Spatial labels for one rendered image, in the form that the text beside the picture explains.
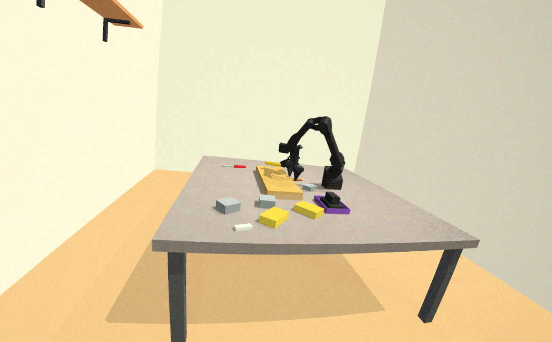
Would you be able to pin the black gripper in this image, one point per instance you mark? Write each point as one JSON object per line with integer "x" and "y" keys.
{"x": 296, "y": 168}

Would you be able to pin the purple rectangular tray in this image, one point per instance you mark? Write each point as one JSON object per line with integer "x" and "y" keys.
{"x": 345, "y": 210}

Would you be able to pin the small white block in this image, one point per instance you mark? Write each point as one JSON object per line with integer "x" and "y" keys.
{"x": 243, "y": 227}

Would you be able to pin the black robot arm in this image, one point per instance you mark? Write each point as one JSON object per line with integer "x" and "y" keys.
{"x": 325, "y": 128}

